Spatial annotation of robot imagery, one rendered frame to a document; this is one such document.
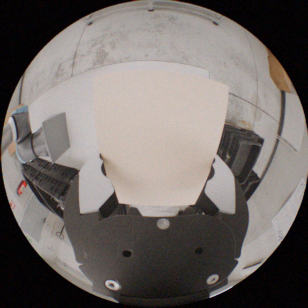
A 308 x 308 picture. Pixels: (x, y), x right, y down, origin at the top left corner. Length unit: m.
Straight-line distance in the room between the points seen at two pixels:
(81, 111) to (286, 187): 2.92
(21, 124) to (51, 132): 0.18
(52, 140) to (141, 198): 0.43
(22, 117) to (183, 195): 0.58
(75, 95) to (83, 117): 0.11
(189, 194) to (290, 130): 2.46
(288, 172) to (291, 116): 1.05
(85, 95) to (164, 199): 0.43
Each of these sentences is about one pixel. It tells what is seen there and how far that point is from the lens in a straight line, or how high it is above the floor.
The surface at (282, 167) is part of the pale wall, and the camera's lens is 2.67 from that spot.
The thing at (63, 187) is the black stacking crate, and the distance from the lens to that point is 0.58.
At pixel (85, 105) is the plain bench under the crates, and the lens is 0.46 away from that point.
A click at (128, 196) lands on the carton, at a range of 0.15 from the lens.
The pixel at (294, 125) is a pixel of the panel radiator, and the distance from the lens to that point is 2.51.
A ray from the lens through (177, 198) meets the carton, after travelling 0.15.
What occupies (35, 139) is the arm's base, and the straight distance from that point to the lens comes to 0.53.
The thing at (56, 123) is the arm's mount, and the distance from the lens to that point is 0.51.
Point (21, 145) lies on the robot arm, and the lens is 0.56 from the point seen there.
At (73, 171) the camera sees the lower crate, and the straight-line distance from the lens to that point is 0.64.
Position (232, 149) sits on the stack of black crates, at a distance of 0.83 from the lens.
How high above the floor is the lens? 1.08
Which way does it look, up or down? 60 degrees down
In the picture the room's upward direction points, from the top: 180 degrees counter-clockwise
